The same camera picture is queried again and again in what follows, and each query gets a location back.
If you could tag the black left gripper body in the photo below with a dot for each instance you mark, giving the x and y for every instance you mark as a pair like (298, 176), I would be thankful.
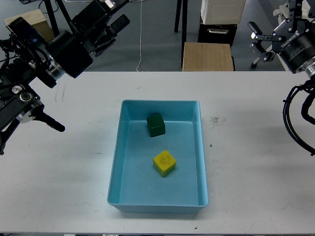
(72, 51)

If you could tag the light wooden box left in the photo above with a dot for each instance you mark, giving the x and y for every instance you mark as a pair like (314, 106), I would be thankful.
(36, 19)

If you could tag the wooden box centre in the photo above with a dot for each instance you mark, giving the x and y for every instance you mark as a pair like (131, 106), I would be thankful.
(207, 57)

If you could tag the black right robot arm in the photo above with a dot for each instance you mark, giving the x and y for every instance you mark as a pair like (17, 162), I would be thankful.
(309, 88)

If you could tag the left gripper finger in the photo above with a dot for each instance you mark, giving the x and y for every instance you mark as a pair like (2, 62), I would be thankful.
(95, 12)
(108, 36)

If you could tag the black tripod legs left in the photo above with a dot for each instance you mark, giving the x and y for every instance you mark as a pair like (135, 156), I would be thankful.
(52, 18)

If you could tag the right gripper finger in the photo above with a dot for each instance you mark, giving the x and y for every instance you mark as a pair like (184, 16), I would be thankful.
(295, 12)
(258, 38)

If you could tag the green wooden block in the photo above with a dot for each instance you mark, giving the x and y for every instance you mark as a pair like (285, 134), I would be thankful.
(155, 125)

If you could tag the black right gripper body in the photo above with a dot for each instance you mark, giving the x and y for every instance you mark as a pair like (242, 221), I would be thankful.
(297, 47)

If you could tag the black drawer box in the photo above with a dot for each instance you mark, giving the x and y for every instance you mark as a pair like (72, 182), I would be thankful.
(219, 34)

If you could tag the white appliance box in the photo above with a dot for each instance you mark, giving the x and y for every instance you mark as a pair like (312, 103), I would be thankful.
(222, 12)

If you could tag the yellow wooden block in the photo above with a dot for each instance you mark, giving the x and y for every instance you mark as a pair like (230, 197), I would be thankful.
(164, 163)

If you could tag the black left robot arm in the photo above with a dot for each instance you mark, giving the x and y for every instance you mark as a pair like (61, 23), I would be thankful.
(27, 56)

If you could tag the white office chair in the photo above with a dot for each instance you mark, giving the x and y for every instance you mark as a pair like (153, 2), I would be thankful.
(280, 12)

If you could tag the light blue plastic box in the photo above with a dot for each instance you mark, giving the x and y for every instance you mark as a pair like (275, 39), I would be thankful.
(135, 185)

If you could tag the black stand legs centre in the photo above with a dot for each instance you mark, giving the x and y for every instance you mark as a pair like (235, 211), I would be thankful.
(181, 14)

